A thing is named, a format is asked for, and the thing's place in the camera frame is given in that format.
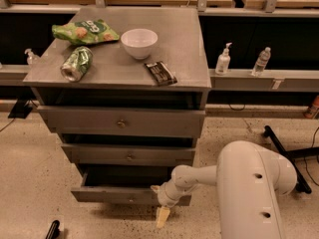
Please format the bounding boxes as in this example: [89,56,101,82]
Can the grey middle drawer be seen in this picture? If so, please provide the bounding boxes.
[62,143,195,166]

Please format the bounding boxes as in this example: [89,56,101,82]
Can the black snack wrapper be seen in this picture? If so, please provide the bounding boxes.
[145,61,177,86]

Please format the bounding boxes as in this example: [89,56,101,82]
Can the green soda can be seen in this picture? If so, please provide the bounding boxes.
[60,46,93,82]

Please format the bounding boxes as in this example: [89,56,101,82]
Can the grey drawer cabinet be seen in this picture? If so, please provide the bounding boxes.
[22,5,212,207]

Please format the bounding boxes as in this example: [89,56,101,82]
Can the white pump sanitizer bottle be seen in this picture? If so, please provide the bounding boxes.
[215,43,231,75]

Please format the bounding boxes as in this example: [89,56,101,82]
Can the black object at floor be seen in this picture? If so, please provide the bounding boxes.
[45,220,60,239]

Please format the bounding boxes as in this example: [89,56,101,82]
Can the clear water bottle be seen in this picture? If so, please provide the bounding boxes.
[251,47,271,77]

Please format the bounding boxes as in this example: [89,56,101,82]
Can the small clear pump bottle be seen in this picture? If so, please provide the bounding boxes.
[25,49,39,65]

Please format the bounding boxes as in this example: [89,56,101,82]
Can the green chip bag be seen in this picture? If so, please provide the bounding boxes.
[52,19,120,45]

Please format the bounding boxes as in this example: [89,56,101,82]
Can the grey bottom drawer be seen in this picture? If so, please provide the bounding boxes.
[70,164,192,207]

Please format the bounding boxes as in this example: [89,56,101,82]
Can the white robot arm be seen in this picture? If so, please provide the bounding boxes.
[153,140,297,239]

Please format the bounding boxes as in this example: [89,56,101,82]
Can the grey drawer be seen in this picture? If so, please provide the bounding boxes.
[38,106,205,138]
[70,164,192,207]
[62,143,195,166]

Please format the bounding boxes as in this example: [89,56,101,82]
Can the white bowl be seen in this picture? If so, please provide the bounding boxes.
[121,29,158,60]

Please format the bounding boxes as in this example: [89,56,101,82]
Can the black floor box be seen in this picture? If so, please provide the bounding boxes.
[8,100,32,119]

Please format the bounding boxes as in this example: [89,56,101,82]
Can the grey top drawer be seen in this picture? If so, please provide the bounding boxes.
[38,106,205,138]

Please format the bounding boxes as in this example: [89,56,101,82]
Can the black stand base legs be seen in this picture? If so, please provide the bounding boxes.
[263,125,319,194]

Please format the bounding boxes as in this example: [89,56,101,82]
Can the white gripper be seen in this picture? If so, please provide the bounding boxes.
[151,182,179,228]

